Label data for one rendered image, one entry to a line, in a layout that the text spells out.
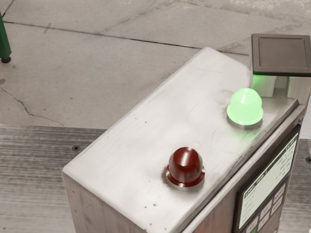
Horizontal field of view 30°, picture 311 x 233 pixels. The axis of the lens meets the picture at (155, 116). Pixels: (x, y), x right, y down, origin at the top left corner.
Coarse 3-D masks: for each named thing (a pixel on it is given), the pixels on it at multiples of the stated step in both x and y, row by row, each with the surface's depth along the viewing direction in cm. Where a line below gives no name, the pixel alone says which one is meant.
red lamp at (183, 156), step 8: (176, 152) 38; (184, 152) 37; (192, 152) 38; (176, 160) 37; (184, 160) 37; (192, 160) 37; (200, 160) 37; (168, 168) 39; (176, 168) 37; (184, 168) 37; (192, 168) 37; (200, 168) 37; (168, 176) 38; (176, 176) 37; (184, 176) 37; (192, 176) 37; (200, 176) 38; (176, 184) 38; (184, 184) 38; (192, 184) 38; (200, 184) 38
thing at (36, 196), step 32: (0, 128) 130; (32, 128) 130; (64, 128) 129; (0, 160) 123; (32, 160) 123; (64, 160) 123; (0, 192) 118; (32, 192) 118; (64, 192) 117; (288, 192) 116; (0, 224) 113; (32, 224) 112; (64, 224) 112; (288, 224) 111
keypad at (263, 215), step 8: (280, 184) 49; (280, 192) 50; (272, 200) 49; (280, 200) 51; (264, 208) 48; (272, 208) 50; (256, 216) 47; (264, 216) 49; (248, 224) 46; (256, 224) 48; (264, 224) 51; (248, 232) 47; (256, 232) 50
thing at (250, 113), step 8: (248, 88) 41; (232, 96) 42; (240, 96) 41; (248, 96) 41; (256, 96) 41; (232, 104) 41; (240, 104) 41; (248, 104) 40; (256, 104) 41; (232, 112) 41; (240, 112) 41; (248, 112) 41; (256, 112) 41; (232, 120) 42; (240, 120) 41; (248, 120) 41; (256, 120) 41; (240, 128) 42; (248, 128) 42
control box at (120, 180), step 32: (192, 64) 46; (224, 64) 46; (160, 96) 44; (192, 96) 44; (224, 96) 44; (128, 128) 42; (160, 128) 42; (192, 128) 42; (224, 128) 42; (256, 128) 42; (288, 128) 43; (96, 160) 40; (128, 160) 40; (160, 160) 40; (224, 160) 40; (256, 160) 40; (96, 192) 38; (128, 192) 38; (160, 192) 38; (192, 192) 38; (224, 192) 39; (96, 224) 41; (128, 224) 37; (160, 224) 36; (192, 224) 37; (224, 224) 41
